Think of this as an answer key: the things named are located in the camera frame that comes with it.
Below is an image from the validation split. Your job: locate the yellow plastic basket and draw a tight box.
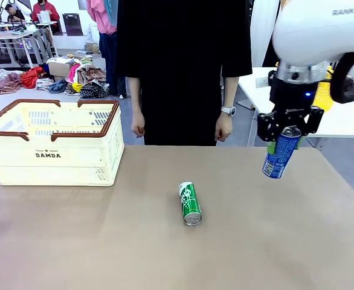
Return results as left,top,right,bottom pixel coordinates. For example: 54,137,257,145
314,68,336,111

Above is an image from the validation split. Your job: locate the colourful clothes heap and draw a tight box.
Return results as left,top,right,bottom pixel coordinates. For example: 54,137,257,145
66,62,107,89

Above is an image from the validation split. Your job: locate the person's left forearm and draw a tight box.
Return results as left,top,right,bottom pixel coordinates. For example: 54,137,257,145
221,76,237,109

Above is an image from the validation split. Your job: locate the green drink can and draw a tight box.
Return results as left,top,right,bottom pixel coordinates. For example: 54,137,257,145
178,181,203,227

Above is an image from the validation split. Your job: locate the black chair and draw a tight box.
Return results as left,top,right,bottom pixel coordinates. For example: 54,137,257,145
62,13,82,36

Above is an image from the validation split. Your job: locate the white frame work desk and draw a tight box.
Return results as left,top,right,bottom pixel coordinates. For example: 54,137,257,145
0,28,59,69

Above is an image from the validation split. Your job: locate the person in pink top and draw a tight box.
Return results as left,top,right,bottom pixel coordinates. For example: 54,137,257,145
85,0,128,99

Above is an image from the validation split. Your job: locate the person in red jacket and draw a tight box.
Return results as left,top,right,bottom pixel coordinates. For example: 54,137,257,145
31,0,60,34

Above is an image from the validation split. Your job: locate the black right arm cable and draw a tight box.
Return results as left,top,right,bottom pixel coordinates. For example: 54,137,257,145
330,51,354,104

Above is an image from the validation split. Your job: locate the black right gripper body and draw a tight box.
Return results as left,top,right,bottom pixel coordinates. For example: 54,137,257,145
269,71,317,130

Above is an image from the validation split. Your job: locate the person's right forearm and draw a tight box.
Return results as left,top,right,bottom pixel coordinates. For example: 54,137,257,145
125,76,145,113

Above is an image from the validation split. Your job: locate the black white patterned bag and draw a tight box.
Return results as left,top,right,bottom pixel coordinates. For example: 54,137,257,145
80,82,110,99

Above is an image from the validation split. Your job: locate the red cloth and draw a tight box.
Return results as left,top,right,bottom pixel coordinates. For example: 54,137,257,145
21,66,45,89

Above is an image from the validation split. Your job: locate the cream plastic shopping basket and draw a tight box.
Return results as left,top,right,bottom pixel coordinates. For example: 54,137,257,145
0,98,126,187

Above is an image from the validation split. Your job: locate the person's left hand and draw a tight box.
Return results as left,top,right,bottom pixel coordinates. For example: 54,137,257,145
214,112,234,142

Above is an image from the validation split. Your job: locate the cardboard box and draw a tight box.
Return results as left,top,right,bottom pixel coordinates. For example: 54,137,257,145
47,58,76,82

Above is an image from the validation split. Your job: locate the white hanging curtain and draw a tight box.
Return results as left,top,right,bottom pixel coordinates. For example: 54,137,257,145
250,0,281,68

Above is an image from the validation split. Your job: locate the blue Pocari Sweat can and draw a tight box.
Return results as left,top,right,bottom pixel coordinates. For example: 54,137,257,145
262,126,302,179

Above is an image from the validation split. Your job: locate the seated person in black shirt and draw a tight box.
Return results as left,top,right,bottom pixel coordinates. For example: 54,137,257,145
4,3,27,24

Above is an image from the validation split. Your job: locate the person's right hand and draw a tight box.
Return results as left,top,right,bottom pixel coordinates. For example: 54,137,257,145
130,110,146,139

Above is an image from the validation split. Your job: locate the person in black garment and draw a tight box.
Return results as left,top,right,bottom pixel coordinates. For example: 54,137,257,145
116,0,253,147

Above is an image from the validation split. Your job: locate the plaid pink cloth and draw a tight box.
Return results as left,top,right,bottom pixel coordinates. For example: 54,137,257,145
0,71,23,95

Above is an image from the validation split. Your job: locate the white side table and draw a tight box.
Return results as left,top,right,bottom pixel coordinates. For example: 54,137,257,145
237,66,354,148

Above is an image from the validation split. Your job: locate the blue denim cloth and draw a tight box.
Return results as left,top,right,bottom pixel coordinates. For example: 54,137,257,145
48,79,68,94

